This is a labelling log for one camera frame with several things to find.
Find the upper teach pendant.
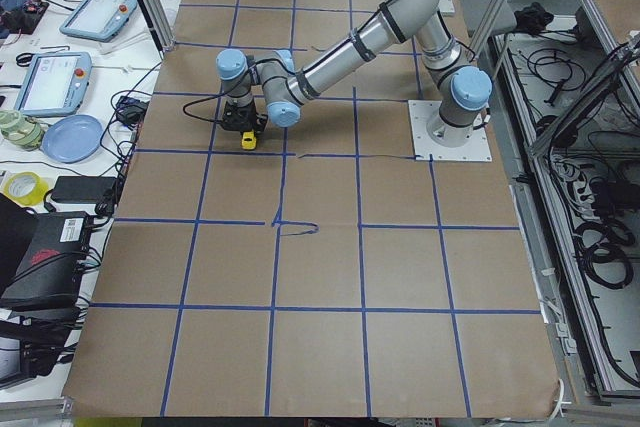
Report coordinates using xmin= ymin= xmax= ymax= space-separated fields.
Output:
xmin=59 ymin=0 xmax=138 ymax=42

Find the blue plastic plate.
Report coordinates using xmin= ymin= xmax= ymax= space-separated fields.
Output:
xmin=41 ymin=114 xmax=103 ymax=163

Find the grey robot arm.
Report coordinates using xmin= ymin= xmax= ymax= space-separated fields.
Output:
xmin=216 ymin=0 xmax=439 ymax=134
xmin=416 ymin=10 xmax=492 ymax=148

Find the teach pendant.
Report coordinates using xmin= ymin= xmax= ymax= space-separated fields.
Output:
xmin=59 ymin=0 xmax=138 ymax=42
xmin=15 ymin=52 xmax=93 ymax=118

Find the yellow beetle toy car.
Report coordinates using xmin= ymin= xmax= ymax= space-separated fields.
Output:
xmin=241 ymin=130 xmax=257 ymax=151

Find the lower teach pendant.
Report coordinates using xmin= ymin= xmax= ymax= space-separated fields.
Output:
xmin=15 ymin=52 xmax=93 ymax=118

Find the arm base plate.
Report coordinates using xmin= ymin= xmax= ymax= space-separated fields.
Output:
xmin=408 ymin=100 xmax=492 ymax=162

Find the black power adapter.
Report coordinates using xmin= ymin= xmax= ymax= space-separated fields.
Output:
xmin=51 ymin=176 xmax=116 ymax=203

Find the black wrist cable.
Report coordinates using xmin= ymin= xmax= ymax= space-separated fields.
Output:
xmin=182 ymin=91 xmax=236 ymax=124

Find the yellow tape roll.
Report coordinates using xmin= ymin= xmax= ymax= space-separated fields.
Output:
xmin=2 ymin=172 xmax=49 ymax=207

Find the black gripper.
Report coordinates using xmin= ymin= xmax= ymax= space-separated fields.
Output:
xmin=221 ymin=100 xmax=266 ymax=134

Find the black computer box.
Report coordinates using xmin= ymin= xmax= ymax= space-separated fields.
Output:
xmin=1 ymin=211 xmax=91 ymax=312

